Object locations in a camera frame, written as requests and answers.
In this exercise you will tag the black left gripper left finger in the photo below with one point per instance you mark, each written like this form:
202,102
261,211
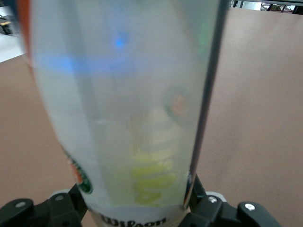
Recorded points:
42,212

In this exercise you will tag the dark metal background frame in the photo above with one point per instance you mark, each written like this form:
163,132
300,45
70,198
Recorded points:
265,4

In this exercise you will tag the clear tennis ball can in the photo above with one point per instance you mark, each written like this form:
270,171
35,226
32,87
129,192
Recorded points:
118,94

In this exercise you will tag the yellow tennis ball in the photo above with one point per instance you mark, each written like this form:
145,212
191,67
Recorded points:
154,184

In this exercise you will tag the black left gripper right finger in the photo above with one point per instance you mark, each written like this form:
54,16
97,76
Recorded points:
225,215

